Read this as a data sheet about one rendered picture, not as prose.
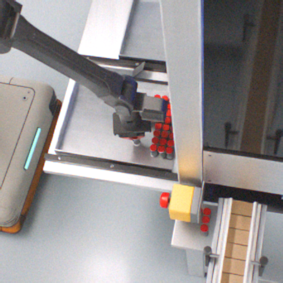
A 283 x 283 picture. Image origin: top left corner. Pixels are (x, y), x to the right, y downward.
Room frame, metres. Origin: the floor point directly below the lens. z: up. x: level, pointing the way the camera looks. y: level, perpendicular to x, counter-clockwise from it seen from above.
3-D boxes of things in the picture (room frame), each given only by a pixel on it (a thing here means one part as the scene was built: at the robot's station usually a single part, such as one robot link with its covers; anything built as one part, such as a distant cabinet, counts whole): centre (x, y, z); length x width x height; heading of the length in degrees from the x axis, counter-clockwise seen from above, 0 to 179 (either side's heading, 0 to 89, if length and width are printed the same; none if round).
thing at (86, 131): (0.85, 0.05, 0.90); 0.34 x 0.26 x 0.04; 67
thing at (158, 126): (0.81, -0.05, 0.90); 0.18 x 0.02 x 0.05; 157
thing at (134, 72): (1.03, 0.02, 0.91); 0.14 x 0.03 x 0.06; 69
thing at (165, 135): (0.80, -0.08, 0.90); 0.18 x 0.02 x 0.05; 157
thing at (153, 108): (0.77, -0.02, 1.13); 0.11 x 0.09 x 0.12; 69
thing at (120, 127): (0.79, 0.02, 1.03); 0.10 x 0.07 x 0.07; 82
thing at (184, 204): (0.54, -0.07, 1.00); 0.08 x 0.07 x 0.07; 68
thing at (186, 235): (0.51, -0.10, 0.87); 0.14 x 0.13 x 0.02; 68
